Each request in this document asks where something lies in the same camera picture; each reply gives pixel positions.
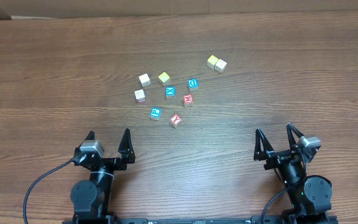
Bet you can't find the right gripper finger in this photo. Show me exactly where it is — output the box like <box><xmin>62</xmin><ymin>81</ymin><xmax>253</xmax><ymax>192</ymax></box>
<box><xmin>254</xmin><ymin>129</ymin><xmax>274</xmax><ymax>156</ymax></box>
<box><xmin>286</xmin><ymin>123</ymin><xmax>304</xmax><ymax>149</ymax></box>

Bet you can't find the blue P block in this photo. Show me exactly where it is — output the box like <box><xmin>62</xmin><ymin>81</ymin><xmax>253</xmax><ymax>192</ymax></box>
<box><xmin>150</xmin><ymin>107</ymin><xmax>162</xmax><ymax>120</ymax></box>

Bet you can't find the red Y block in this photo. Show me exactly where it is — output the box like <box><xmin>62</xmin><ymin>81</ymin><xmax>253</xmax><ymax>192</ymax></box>
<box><xmin>170</xmin><ymin>114</ymin><xmax>183</xmax><ymax>128</ymax></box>

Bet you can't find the red M block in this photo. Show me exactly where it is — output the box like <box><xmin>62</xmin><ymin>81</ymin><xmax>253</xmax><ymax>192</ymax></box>
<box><xmin>183</xmin><ymin>95</ymin><xmax>194</xmax><ymax>107</ymax></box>

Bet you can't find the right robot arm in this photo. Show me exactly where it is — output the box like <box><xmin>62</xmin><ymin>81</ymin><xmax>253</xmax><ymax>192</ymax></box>
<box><xmin>251</xmin><ymin>123</ymin><xmax>338</xmax><ymax>224</ymax></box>

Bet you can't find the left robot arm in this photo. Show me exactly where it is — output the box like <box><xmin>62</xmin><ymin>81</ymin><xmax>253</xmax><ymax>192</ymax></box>
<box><xmin>70</xmin><ymin>129</ymin><xmax>135</xmax><ymax>224</ymax></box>

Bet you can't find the white patterned block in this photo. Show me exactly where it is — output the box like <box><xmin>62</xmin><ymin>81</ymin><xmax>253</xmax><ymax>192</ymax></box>
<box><xmin>134</xmin><ymin>90</ymin><xmax>145</xmax><ymax>103</ymax></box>

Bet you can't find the white block upper left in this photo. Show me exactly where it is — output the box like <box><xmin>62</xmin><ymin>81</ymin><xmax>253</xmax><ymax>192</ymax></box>
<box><xmin>139</xmin><ymin>73</ymin><xmax>151</xmax><ymax>86</ymax></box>

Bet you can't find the blue X block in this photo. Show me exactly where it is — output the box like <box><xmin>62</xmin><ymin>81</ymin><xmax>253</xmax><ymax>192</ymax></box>
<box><xmin>165</xmin><ymin>86</ymin><xmax>175</xmax><ymax>98</ymax></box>

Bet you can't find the yellow block centre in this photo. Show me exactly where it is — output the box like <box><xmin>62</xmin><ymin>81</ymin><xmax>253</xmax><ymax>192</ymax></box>
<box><xmin>158</xmin><ymin>72</ymin><xmax>170</xmax><ymax>86</ymax></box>

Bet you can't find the yellow block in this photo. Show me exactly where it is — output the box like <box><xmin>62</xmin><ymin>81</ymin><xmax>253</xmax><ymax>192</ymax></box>
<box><xmin>206</xmin><ymin>55</ymin><xmax>219</xmax><ymax>69</ymax></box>
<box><xmin>158</xmin><ymin>72</ymin><xmax>170</xmax><ymax>86</ymax></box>

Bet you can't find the blue Q block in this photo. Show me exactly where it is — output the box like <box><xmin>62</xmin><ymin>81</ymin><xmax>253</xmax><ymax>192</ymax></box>
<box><xmin>188</xmin><ymin>78</ymin><xmax>199</xmax><ymax>91</ymax></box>

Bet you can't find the white block far right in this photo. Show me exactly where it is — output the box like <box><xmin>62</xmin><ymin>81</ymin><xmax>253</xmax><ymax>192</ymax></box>
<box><xmin>214</xmin><ymin>59</ymin><xmax>227</xmax><ymax>73</ymax></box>

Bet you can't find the yellow block far right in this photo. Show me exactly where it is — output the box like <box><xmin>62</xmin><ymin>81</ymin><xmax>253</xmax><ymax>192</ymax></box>
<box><xmin>206</xmin><ymin>55</ymin><xmax>219</xmax><ymax>69</ymax></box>

